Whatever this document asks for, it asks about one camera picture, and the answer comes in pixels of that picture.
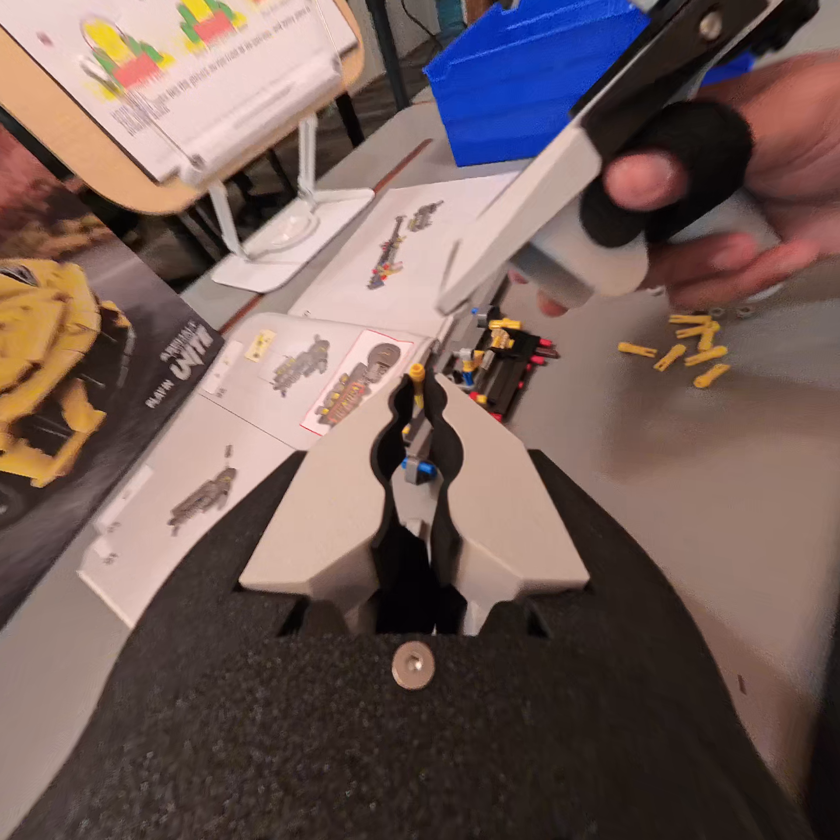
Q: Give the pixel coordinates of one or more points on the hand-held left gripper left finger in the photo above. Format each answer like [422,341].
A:
[315,525]

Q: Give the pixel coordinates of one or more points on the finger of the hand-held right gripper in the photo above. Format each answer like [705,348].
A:
[525,216]

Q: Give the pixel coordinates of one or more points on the yellow car lego set box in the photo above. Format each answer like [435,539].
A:
[65,361]

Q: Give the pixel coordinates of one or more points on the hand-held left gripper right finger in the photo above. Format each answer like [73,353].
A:
[518,525]

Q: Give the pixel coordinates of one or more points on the lego instruction booklet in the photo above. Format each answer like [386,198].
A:
[197,472]

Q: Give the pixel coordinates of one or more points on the long lego chassis assembly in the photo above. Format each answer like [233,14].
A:
[505,367]

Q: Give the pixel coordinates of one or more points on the group of yellow lego pins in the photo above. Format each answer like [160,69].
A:
[705,358]

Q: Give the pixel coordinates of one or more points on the printed instruction sheet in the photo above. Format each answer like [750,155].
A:
[229,85]

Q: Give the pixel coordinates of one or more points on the yellow lego pin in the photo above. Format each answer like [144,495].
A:
[417,377]

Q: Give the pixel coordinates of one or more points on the person's right hand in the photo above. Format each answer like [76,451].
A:
[800,164]

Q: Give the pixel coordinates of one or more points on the blue plastic bin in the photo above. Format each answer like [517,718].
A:
[525,85]

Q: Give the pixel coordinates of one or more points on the wooden document stand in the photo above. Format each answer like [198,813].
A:
[85,170]

